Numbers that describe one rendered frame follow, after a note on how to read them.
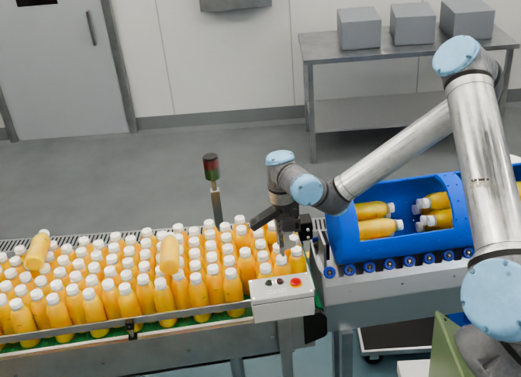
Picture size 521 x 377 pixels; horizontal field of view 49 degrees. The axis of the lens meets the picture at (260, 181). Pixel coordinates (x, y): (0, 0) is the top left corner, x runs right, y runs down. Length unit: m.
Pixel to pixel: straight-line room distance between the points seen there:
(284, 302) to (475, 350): 0.68
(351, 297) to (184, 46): 3.57
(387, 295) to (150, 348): 0.89
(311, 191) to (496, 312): 0.70
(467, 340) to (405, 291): 0.85
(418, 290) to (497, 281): 1.07
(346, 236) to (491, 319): 0.90
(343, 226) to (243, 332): 0.51
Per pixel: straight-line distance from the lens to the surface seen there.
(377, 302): 2.24
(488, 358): 1.39
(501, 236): 1.26
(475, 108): 1.41
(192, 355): 2.14
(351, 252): 2.04
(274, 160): 1.75
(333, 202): 1.76
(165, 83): 5.44
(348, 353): 2.45
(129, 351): 2.12
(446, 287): 2.29
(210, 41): 5.26
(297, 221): 1.88
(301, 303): 1.87
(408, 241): 2.08
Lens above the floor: 2.34
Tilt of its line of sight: 31 degrees down
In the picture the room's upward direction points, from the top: 5 degrees counter-clockwise
